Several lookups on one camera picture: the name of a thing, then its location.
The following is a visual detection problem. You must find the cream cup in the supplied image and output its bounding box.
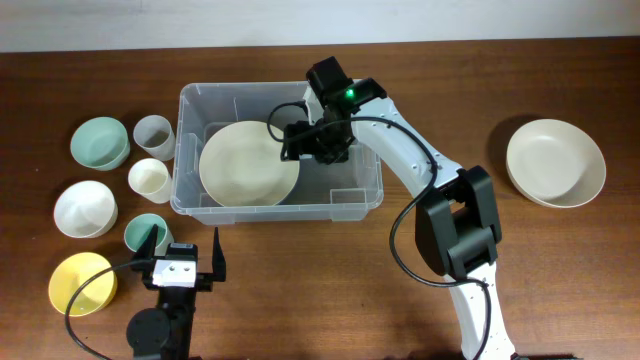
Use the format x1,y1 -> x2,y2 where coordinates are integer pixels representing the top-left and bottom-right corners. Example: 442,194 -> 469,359
128,158 -> 172,204

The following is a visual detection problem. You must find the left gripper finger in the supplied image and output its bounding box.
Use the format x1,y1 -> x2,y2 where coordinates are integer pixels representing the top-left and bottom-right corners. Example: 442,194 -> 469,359
212,228 -> 226,282
130,225 -> 158,272

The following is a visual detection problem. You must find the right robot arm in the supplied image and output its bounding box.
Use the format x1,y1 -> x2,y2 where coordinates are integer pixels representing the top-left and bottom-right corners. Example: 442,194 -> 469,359
278,57 -> 517,359

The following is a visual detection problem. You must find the blue plate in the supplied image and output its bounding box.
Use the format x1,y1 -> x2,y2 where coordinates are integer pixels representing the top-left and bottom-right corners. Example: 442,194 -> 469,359
275,173 -> 300,205

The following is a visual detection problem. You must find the white bowl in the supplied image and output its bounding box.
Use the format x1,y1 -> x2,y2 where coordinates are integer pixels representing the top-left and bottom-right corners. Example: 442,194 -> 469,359
53,180 -> 118,239

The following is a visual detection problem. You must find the green bowl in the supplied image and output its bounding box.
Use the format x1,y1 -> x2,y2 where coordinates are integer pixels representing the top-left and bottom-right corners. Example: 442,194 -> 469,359
70,117 -> 131,171

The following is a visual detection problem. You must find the beige plate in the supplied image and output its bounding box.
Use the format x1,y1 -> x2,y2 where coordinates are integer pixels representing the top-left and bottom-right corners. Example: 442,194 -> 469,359
506,119 -> 607,209
199,121 -> 300,207

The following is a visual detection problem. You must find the clear plastic storage bin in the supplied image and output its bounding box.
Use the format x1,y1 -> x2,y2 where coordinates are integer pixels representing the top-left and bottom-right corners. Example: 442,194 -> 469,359
170,81 -> 384,226

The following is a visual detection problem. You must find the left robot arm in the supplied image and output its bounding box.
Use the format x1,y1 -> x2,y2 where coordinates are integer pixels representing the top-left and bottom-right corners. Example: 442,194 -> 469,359
126,225 -> 226,359

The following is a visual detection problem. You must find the green cup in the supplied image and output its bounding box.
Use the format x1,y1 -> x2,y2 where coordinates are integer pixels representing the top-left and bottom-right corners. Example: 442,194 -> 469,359
124,213 -> 174,256

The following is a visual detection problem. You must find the yellow bowl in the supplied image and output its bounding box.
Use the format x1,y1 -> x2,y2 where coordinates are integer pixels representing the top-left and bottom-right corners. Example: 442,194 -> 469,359
48,252 -> 118,317

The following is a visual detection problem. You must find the grey cup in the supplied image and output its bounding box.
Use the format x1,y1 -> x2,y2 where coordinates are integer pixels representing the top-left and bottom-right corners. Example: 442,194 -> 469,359
133,115 -> 176,161

